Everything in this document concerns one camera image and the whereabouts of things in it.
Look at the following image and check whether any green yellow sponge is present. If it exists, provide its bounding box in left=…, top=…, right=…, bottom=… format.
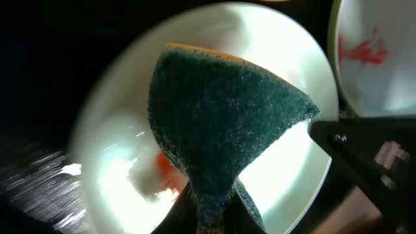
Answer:
left=147, top=44, right=320, bottom=233

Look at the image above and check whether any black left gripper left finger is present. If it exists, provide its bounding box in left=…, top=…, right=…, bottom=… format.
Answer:
left=151, top=183, right=197, bottom=234

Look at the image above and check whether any yellow plate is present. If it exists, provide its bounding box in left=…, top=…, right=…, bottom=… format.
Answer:
left=260, top=0, right=290, bottom=2

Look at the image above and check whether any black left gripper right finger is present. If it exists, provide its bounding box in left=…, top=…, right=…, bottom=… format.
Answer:
left=226, top=189, right=266, bottom=234

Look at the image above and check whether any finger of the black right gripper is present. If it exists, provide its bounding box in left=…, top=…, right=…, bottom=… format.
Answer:
left=308, top=116, right=415, bottom=233

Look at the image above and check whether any white plate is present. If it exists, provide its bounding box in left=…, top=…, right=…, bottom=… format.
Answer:
left=328, top=0, right=415, bottom=117

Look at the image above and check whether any light blue plate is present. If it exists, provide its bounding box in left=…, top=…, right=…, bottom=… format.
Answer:
left=70, top=3, right=339, bottom=233

